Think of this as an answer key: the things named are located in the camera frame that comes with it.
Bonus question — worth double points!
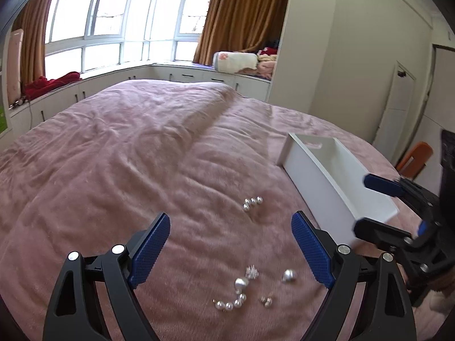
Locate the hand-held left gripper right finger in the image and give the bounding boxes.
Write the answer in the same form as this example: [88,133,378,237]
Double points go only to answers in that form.
[291,211,417,341]

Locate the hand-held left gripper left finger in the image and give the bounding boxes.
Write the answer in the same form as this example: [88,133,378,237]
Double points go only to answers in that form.
[43,212,171,341]

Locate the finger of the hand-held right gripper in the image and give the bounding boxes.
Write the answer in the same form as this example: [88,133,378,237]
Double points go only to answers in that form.
[363,174,415,198]
[353,217,415,250]

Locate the white storage box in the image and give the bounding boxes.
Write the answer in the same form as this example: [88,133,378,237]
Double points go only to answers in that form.
[276,132,399,250]

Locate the small pearl cluster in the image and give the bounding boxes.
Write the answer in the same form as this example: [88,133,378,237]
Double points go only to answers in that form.
[242,196,264,211]

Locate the pearl bead strand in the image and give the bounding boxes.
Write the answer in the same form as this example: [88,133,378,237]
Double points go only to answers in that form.
[212,293,248,311]

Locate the person's right forearm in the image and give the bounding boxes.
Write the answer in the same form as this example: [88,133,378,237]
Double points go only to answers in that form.
[427,275,455,316]

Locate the orange chair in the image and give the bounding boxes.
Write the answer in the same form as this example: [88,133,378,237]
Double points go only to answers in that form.
[395,141,434,181]

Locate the white leaning panel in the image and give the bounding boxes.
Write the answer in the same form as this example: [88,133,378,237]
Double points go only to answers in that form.
[373,60,417,154]

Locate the pink plush toy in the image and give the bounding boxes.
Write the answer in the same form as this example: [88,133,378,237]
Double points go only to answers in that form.
[257,54,278,79]

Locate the white window seat cabinets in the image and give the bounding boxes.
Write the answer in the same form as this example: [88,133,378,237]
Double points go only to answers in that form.
[6,64,272,134]

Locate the white rolled blanket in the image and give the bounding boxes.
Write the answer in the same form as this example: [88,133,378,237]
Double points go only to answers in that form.
[212,51,258,75]

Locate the red cloth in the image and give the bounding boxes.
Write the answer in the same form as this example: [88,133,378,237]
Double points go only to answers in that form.
[24,72,83,99]

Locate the brown curtain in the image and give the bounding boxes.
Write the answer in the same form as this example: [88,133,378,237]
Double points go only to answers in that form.
[193,0,294,66]
[12,0,62,91]

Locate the pink standing board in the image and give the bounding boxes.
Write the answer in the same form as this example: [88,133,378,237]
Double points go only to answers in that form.
[9,28,25,106]

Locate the bay window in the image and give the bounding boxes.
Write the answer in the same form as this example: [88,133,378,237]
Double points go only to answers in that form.
[44,0,216,74]

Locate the black cable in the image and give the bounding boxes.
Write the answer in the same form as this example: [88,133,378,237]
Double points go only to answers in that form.
[10,97,36,130]

